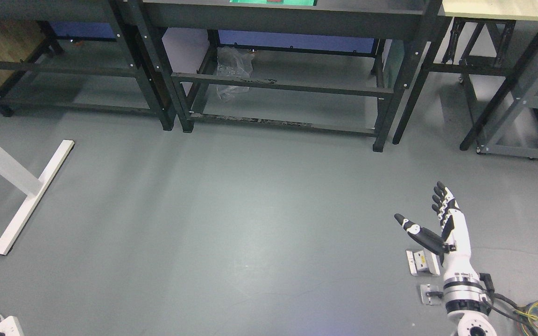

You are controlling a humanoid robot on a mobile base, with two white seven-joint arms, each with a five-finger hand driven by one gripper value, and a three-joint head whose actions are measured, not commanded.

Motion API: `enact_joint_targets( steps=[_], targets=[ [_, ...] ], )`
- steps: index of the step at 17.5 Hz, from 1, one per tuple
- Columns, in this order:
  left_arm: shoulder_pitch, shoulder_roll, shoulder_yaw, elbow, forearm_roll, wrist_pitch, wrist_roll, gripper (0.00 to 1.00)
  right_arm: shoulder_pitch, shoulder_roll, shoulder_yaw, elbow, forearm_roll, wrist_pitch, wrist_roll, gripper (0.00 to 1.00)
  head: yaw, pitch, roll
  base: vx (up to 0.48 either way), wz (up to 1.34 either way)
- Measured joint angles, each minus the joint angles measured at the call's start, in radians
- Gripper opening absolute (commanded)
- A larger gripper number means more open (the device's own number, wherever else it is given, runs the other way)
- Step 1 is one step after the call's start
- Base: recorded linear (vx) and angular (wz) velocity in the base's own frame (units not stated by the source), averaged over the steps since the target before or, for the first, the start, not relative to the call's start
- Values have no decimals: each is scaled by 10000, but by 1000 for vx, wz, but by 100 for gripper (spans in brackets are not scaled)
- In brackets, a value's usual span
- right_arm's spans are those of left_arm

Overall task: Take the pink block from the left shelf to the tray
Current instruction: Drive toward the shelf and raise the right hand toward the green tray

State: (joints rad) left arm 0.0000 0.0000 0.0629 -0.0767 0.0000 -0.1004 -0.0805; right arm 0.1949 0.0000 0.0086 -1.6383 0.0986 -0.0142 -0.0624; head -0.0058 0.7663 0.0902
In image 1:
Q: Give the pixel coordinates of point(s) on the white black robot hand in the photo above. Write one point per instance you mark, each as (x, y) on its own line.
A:
(452, 245)

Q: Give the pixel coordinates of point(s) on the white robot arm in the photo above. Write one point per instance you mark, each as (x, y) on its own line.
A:
(468, 300)

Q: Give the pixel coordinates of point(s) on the black metal shelf rack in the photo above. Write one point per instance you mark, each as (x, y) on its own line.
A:
(338, 48)

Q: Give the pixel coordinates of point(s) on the green tray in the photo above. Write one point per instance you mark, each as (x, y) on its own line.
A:
(303, 3)

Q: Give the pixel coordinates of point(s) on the left black shelf rack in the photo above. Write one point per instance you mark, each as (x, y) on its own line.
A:
(78, 54)

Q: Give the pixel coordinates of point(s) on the wooden top cart table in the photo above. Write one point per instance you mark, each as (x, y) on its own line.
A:
(441, 52)

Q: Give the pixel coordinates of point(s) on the clear plastic bag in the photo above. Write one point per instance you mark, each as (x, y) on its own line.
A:
(233, 62)

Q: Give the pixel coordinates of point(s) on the white power strip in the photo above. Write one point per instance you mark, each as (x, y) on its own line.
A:
(10, 326)

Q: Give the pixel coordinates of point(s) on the white table leg base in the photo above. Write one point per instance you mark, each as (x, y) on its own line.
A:
(33, 187)

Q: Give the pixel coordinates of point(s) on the small metal floor bracket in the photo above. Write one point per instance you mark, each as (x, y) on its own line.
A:
(431, 295)

